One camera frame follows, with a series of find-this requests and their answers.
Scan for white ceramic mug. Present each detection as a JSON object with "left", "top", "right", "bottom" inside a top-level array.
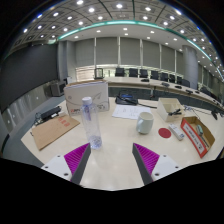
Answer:
[{"left": 135, "top": 111, "right": 155, "bottom": 135}]

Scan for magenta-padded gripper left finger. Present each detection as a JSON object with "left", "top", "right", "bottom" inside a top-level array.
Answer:
[{"left": 41, "top": 142, "right": 92, "bottom": 186}]

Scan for black marker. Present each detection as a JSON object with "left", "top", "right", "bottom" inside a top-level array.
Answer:
[{"left": 168, "top": 108, "right": 183, "bottom": 117}]

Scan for cream open compartment box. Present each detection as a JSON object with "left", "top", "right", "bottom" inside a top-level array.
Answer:
[{"left": 156, "top": 97, "right": 186, "bottom": 123}]

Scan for black desktop microphone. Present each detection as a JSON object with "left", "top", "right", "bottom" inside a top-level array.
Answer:
[{"left": 210, "top": 109, "right": 219, "bottom": 121}]

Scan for long curved conference desk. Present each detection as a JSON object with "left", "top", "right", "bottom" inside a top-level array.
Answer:
[{"left": 74, "top": 76, "right": 224, "bottom": 111}]

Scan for white printed cardboard box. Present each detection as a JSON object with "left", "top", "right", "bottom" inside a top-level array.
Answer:
[{"left": 63, "top": 80, "right": 111, "bottom": 117}]

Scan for round ceiling lights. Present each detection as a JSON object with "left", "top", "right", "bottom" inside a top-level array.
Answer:
[{"left": 21, "top": 0, "right": 224, "bottom": 73}]

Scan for brown paper envelope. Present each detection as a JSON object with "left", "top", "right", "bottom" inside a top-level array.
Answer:
[{"left": 30, "top": 114, "right": 81, "bottom": 151}]

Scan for grey boxy monitor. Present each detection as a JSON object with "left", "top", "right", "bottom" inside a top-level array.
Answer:
[{"left": 49, "top": 80, "right": 67, "bottom": 98}]

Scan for black flat device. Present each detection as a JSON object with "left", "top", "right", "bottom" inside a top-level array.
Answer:
[{"left": 39, "top": 105, "right": 63, "bottom": 122}]

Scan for white paper sheet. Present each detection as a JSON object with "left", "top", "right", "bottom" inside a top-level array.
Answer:
[{"left": 111, "top": 104, "right": 152, "bottom": 121}]

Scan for clear plastic water bottle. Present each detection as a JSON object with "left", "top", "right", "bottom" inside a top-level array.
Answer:
[{"left": 80, "top": 96, "right": 103, "bottom": 150}]

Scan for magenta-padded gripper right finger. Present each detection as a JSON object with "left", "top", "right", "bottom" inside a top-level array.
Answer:
[{"left": 131, "top": 142, "right": 183, "bottom": 187}]

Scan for brown red-edged cardboard box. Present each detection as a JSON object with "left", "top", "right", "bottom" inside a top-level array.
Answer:
[{"left": 180, "top": 115, "right": 216, "bottom": 159}]

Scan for row of black office chairs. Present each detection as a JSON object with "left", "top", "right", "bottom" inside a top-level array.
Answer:
[{"left": 114, "top": 67, "right": 193, "bottom": 88}]

